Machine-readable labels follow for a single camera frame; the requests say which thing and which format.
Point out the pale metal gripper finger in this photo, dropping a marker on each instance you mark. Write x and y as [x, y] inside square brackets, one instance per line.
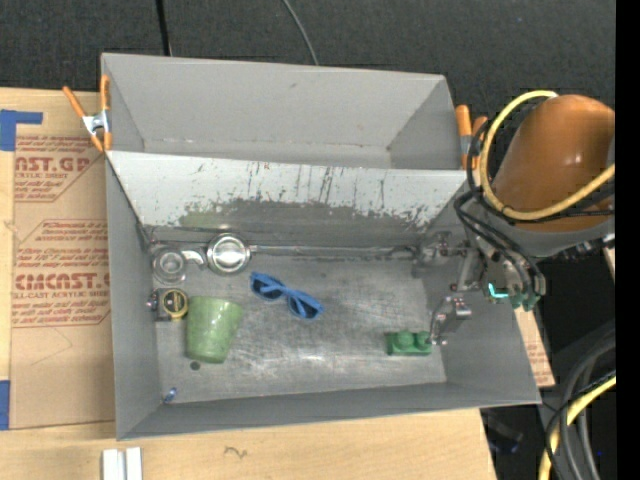
[447, 318]
[440, 253]

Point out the green toy brick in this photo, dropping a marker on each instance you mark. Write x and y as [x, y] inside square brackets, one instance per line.
[406, 344]

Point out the grey metal bin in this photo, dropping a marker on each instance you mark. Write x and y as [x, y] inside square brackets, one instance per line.
[310, 348]

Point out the blue sunglasses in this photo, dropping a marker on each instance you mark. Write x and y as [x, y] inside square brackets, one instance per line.
[295, 302]

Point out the silver metal measuring cup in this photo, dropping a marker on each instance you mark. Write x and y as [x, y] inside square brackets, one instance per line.
[228, 254]

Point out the green plastic cup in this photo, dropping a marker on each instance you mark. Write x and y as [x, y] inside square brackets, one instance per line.
[212, 330]

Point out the small clear glass cup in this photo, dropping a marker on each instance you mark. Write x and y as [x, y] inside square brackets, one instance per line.
[169, 266]

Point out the black and gold tape measure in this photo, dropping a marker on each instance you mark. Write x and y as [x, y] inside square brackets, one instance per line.
[171, 303]

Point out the small blue object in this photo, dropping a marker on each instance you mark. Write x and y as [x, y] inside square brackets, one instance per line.
[171, 394]

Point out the brown cardboard board, red print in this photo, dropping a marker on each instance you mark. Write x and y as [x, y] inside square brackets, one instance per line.
[55, 348]

